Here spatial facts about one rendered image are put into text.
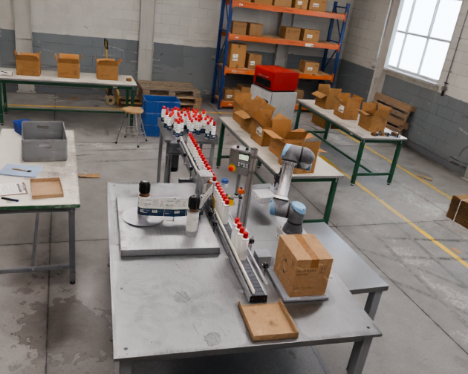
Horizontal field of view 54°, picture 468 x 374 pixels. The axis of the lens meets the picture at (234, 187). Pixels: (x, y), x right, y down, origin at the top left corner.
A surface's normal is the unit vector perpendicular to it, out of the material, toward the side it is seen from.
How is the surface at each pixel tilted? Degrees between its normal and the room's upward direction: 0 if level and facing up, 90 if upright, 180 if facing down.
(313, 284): 90
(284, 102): 90
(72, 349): 0
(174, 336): 0
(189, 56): 90
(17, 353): 0
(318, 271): 90
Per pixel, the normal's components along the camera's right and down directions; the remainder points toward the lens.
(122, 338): 0.13, -0.91
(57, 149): 0.37, 0.41
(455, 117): -0.94, 0.02
